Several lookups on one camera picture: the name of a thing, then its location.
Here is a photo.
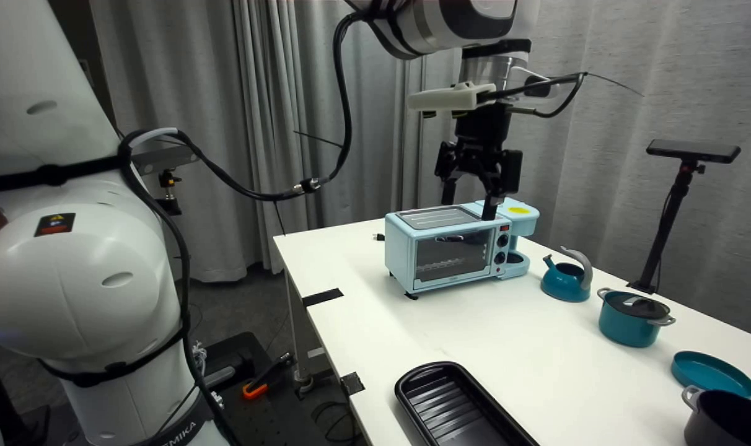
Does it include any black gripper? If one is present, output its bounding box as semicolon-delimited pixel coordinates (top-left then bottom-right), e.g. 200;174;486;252
434;106;524;222

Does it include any blue pot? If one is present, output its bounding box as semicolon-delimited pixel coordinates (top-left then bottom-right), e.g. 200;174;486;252
595;284;679;348

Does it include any black pot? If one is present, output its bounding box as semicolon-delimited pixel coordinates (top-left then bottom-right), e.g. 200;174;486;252
681;382;751;446

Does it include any light blue toaster oven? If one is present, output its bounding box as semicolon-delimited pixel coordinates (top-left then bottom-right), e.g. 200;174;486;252
382;195;543;300

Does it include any blue toy kettle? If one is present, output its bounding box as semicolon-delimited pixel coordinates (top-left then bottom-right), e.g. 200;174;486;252
539;246;598;304

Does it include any black tape strip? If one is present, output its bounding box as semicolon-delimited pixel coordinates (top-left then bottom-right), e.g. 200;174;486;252
300;284;346;309
335;372;367;398

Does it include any black grill tray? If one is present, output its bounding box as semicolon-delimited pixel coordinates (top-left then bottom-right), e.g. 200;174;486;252
392;360;543;446

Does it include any blue round plate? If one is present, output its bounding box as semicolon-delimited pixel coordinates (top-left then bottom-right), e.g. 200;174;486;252
669;348;751;398

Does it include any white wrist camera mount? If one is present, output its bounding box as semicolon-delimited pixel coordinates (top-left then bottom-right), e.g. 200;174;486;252
405;78;486;116

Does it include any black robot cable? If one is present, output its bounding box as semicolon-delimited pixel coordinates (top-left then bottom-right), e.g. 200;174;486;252
113;9;368;446

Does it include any black camera on stand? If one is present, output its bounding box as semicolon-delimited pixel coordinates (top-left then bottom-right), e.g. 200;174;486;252
629;137;744;298

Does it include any orange handled black clamp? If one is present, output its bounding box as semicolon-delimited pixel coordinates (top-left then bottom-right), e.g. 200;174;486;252
222;352;295;403

